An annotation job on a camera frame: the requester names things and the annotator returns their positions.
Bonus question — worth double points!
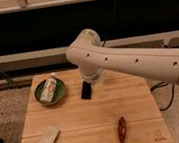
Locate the black smartphone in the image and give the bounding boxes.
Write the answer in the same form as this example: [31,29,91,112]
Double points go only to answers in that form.
[81,82,92,100]

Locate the black hanging cable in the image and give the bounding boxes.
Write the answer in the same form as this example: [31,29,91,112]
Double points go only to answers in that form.
[95,0,127,48]

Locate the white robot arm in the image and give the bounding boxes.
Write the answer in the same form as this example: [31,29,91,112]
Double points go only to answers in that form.
[66,29,179,85]

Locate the red brown oblong object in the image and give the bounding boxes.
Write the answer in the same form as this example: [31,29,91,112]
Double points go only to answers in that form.
[118,117,127,143]

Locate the white sponge block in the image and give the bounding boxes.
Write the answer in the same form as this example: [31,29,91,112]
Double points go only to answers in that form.
[39,126,60,143]

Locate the white plastic bottle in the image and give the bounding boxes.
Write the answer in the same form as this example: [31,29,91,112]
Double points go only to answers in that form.
[40,72,57,103]

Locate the black floor cable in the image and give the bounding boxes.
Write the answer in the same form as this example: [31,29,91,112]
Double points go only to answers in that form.
[149,81,179,113]

